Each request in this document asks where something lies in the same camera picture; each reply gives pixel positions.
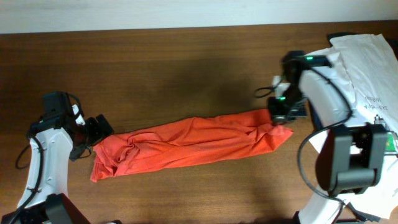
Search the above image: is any red soccer t-shirt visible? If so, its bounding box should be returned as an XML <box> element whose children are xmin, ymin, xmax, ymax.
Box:
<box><xmin>90</xmin><ymin>109</ymin><xmax>293</xmax><ymax>182</ymax></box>

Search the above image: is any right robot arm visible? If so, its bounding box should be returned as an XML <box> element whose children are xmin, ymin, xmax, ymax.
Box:
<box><xmin>267</xmin><ymin>51</ymin><xmax>388</xmax><ymax>224</ymax></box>

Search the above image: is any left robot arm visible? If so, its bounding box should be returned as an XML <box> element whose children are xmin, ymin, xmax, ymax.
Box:
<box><xmin>1</xmin><ymin>91</ymin><xmax>114</xmax><ymax>223</ymax></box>

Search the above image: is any navy blue garment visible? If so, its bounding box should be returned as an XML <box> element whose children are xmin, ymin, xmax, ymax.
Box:
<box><xmin>309</xmin><ymin>32</ymin><xmax>381</xmax><ymax>223</ymax></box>

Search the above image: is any white graphic t-shirt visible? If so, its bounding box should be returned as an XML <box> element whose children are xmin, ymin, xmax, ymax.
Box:
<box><xmin>300</xmin><ymin>34</ymin><xmax>397</xmax><ymax>219</ymax></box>

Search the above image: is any right black camera cable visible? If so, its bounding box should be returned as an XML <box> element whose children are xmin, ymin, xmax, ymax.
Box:
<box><xmin>254</xmin><ymin>67</ymin><xmax>354</xmax><ymax>223</ymax></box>

